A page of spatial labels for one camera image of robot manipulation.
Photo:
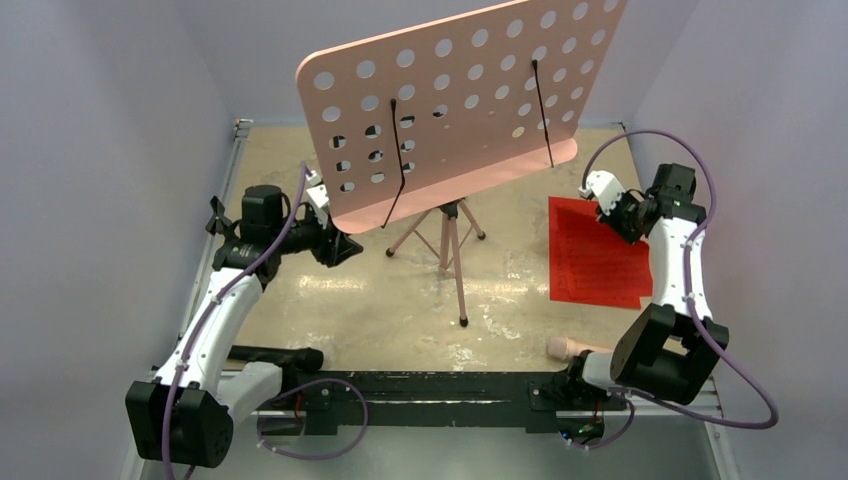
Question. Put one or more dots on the black cylinder on table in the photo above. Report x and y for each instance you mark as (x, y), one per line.
(305, 359)

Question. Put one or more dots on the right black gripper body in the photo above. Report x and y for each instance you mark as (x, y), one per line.
(623, 218)

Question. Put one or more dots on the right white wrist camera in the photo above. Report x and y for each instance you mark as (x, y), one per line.
(605, 188)

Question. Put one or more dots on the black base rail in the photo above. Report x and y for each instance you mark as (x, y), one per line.
(536, 402)

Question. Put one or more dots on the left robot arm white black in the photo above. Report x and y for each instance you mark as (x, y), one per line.
(187, 412)

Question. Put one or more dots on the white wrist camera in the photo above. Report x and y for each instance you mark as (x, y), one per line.
(605, 188)
(317, 197)

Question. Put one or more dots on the black microphone stand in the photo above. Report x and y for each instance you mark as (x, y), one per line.
(219, 223)

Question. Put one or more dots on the red sheet music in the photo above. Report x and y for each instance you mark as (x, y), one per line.
(589, 263)

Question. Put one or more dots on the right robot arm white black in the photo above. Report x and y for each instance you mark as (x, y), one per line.
(665, 352)

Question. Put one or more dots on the pink music stand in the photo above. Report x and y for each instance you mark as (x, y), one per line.
(420, 118)

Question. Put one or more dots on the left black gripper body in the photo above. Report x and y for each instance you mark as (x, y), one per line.
(306, 234)

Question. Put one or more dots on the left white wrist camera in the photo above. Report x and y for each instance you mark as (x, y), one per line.
(317, 197)

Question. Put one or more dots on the pink microphone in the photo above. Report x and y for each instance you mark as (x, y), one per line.
(565, 348)

